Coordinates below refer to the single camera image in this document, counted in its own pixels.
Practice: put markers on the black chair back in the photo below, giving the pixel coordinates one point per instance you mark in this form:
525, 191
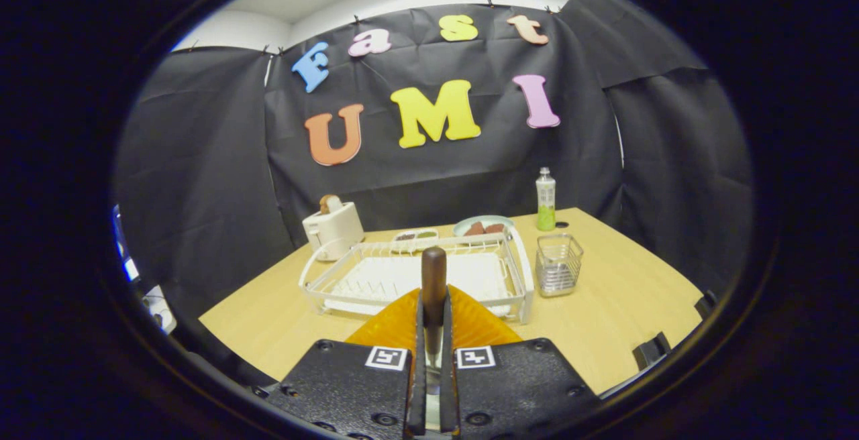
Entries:
705, 304
651, 351

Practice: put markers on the small white sauce dish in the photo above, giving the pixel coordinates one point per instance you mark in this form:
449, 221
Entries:
416, 234

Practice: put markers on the brown food piece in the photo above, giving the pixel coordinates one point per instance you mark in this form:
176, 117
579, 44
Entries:
494, 228
474, 229

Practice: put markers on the green plate with food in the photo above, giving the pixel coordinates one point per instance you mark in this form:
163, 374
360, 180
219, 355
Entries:
480, 218

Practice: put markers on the bread slice in toaster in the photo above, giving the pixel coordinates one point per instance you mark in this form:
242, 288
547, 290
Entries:
329, 203

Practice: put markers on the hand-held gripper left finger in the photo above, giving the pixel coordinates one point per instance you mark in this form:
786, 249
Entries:
349, 386

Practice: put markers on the white toaster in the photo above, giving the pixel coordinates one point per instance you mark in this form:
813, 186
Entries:
333, 232

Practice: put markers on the green and white bottle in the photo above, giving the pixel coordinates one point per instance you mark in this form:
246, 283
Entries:
545, 198

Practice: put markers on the white drain tray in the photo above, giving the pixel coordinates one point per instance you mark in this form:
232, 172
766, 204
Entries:
376, 276

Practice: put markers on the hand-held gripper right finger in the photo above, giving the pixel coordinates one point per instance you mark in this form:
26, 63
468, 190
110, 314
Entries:
517, 386

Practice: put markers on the white device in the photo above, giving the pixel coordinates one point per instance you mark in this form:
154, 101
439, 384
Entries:
160, 309

